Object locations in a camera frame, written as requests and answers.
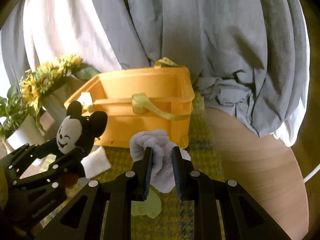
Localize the green frog plush toy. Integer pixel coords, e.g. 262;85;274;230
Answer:
131;189;162;219

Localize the Mickey Mouse plush toy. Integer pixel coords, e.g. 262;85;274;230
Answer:
52;101;107;188

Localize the lavender terry scrunchie headband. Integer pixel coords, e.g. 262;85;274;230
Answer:
130;129;176;193

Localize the white folded cloth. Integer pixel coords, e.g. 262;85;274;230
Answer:
81;146;111;179

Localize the white ribbed vase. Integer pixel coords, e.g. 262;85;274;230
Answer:
4;116;45;153

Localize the white metal hoop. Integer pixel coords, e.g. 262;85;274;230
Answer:
303;164;320;184

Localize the green leafy plant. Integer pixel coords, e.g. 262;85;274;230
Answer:
1;86;29;139

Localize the grey ribbed vase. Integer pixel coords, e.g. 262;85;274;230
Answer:
42;77;86;131

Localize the sunflower bouquet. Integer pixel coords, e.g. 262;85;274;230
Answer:
20;54;100;111

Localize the orange plastic crate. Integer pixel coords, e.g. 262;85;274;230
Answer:
64;57;195;148

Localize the grey curtain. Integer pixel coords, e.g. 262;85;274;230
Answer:
1;0;310;146

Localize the white sheer curtain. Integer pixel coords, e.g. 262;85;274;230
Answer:
23;0;121;73

